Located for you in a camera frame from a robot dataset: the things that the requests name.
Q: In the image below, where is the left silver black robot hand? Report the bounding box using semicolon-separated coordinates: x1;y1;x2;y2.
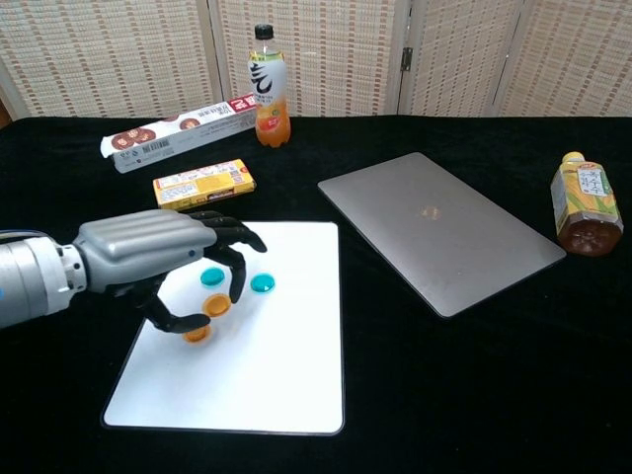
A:
72;208;270;334

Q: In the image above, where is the orange disc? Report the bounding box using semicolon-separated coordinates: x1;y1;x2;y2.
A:
182;325;214;346
203;293;232;318

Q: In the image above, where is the white board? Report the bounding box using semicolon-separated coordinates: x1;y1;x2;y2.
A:
100;220;346;437

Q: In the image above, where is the yellow snack box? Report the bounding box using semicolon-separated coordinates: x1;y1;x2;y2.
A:
152;158;258;212

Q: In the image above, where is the long white cookie box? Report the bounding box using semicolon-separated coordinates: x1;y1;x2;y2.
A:
100;96;261;175

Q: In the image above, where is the woven folding screen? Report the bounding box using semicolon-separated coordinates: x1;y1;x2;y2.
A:
0;0;632;119

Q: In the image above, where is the orange drink bottle black cap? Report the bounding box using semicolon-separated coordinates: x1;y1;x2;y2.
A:
246;24;292;150

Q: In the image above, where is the silver laptop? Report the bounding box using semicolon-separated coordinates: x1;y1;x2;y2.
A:
317;151;568;320

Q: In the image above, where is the black tablecloth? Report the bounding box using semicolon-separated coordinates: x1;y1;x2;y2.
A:
0;114;632;474

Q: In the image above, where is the tea bottle yellow cap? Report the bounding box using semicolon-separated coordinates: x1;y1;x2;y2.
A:
549;151;624;257

